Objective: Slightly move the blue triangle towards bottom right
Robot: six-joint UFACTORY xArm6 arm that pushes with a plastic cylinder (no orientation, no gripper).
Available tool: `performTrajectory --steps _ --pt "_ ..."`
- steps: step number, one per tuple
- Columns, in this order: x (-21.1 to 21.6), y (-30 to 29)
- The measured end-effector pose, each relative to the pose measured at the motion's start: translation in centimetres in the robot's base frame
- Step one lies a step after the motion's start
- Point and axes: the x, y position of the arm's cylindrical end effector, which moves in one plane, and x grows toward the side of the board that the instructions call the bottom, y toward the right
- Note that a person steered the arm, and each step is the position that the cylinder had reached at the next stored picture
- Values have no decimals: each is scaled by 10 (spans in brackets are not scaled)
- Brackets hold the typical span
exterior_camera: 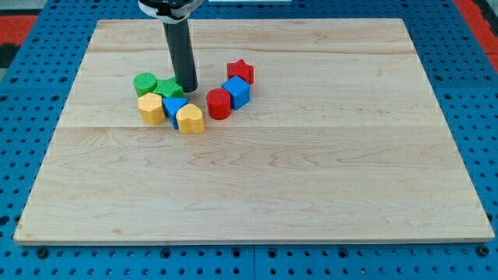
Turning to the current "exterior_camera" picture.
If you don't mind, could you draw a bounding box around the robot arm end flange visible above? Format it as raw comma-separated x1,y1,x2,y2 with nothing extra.
137,0,204,24

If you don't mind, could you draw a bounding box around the blue triangle block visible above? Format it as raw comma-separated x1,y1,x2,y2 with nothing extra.
163,97,188,130

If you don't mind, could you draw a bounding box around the red cylinder block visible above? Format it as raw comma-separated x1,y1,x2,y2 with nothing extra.
206,88,231,120

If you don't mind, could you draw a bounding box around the blue cube block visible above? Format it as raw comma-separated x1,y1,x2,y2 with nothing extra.
222,75,251,110

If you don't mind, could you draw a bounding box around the yellow heart block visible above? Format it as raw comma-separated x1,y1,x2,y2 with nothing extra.
176,103,205,134

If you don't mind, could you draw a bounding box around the red star block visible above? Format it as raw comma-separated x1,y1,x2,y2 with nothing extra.
226,59,254,85

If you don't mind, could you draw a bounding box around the wooden board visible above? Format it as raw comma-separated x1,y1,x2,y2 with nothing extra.
14,18,494,246

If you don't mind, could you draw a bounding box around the green star block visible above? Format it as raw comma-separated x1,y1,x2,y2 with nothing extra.
153,77,184,98

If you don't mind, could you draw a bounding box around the yellow hexagon block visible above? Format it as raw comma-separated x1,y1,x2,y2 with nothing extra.
138,93,166,125

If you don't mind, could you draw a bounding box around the green cylinder block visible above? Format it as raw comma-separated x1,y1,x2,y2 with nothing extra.
132,72,157,97

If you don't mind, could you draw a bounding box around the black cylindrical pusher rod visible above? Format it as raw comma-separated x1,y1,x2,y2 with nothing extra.
163,19,198,93

